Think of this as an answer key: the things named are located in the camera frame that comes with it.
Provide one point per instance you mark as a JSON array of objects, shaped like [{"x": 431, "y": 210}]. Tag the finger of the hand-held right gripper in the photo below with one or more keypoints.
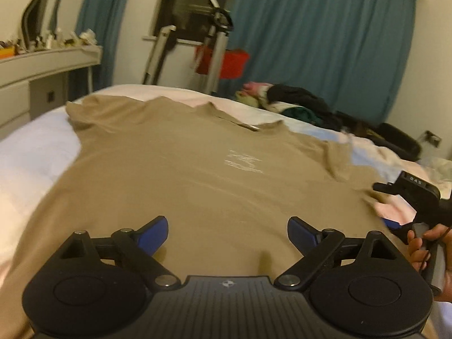
[
  {"x": 391, "y": 223},
  {"x": 385, "y": 188}
]

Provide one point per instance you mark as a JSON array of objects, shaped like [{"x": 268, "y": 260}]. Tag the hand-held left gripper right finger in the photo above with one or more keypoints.
[{"x": 299, "y": 232}]

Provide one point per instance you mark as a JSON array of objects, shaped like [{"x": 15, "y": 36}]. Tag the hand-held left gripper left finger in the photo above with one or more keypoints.
[{"x": 155, "y": 235}]

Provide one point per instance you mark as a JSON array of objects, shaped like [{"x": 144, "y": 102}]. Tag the tan t-shirt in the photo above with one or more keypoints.
[{"x": 197, "y": 169}]

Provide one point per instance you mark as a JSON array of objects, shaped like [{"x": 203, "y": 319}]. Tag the pile of mixed clothes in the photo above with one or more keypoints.
[{"x": 296, "y": 100}]

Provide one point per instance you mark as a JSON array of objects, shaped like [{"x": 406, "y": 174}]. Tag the person's right hand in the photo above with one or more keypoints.
[{"x": 443, "y": 243}]

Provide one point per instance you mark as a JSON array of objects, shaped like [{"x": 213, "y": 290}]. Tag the pink cloth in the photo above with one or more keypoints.
[{"x": 395, "y": 210}]

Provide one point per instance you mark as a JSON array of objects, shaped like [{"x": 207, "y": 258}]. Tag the light blue cloth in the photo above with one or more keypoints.
[{"x": 367, "y": 155}]

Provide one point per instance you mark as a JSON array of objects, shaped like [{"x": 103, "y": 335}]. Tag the white bed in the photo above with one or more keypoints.
[{"x": 31, "y": 155}]

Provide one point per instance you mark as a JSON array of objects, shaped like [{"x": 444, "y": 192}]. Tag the teal curtain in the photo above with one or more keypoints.
[
  {"x": 325, "y": 42},
  {"x": 102, "y": 24}
]

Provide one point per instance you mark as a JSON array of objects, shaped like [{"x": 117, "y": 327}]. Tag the red basket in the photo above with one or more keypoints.
[{"x": 233, "y": 64}]

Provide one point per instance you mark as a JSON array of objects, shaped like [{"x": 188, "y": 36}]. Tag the white desk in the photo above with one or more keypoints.
[{"x": 42, "y": 74}]

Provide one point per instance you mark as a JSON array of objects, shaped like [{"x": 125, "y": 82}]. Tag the grey tripod stand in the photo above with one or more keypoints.
[{"x": 215, "y": 46}]

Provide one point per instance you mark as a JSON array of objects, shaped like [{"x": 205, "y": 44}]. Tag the clutter of small desk things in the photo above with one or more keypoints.
[{"x": 67, "y": 39}]

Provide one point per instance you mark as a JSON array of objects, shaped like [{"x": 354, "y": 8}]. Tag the dark window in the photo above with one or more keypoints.
[{"x": 190, "y": 3}]

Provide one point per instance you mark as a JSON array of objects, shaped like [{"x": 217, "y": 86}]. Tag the black office chair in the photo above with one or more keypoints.
[{"x": 37, "y": 14}]

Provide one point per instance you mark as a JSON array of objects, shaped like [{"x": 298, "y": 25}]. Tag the wall socket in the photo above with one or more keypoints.
[{"x": 433, "y": 138}]

